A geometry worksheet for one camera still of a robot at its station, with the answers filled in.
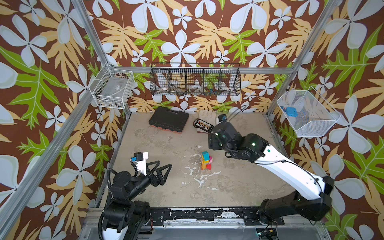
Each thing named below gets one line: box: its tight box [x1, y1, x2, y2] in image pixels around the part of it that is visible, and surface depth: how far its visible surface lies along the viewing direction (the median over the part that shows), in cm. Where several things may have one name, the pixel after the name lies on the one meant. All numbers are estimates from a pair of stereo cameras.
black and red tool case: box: [148, 107, 190, 133], surface depth 115 cm
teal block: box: [201, 151, 210, 161], surface depth 82 cm
